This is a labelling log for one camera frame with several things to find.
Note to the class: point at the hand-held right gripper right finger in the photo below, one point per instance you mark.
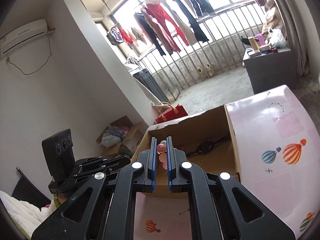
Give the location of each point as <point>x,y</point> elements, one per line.
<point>170,167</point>

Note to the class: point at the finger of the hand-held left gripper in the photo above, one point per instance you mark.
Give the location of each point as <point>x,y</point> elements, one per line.
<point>100,160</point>
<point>87,172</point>

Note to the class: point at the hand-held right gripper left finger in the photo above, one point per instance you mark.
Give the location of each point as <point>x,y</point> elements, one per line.
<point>153,167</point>

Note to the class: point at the brown cardboard box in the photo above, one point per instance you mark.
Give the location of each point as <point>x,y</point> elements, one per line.
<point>225,160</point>

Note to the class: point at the open cardboard box of clothes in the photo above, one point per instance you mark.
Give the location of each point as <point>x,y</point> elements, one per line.
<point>125,140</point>

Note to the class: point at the dark chair back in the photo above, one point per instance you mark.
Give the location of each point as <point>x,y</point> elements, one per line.
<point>27,190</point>

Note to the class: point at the red tote bag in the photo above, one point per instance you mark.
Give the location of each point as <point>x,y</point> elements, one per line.
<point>172,115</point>

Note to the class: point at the pink balloon print tablecloth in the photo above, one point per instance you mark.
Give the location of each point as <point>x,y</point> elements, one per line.
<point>262,135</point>

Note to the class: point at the beige shoe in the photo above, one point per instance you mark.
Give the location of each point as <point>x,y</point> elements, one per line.
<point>209,70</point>
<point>200,71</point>

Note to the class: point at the metal balcony railing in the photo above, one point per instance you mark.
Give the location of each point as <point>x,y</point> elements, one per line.
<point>220,55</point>

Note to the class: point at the dark grey cabinet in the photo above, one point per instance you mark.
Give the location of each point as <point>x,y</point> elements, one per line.
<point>270,72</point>

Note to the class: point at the row of hanging clothes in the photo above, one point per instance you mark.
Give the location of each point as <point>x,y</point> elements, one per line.
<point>160,22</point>

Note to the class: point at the pink cup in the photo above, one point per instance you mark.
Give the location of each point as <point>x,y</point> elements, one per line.
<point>261,39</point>

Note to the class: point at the plastic bag with green print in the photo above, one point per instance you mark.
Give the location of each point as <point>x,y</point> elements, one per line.
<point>276,38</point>

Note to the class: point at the grey curtain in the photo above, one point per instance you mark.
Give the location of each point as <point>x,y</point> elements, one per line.
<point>300,42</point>

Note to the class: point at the white wall air conditioner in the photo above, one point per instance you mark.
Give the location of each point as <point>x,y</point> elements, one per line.
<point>22,37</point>

